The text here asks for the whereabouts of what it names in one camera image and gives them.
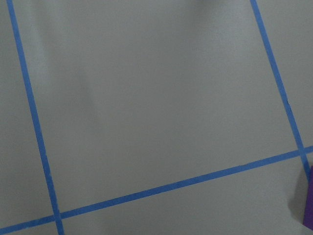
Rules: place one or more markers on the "purple trapezoid block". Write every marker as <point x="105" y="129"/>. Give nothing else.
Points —
<point x="308" y="213"/>

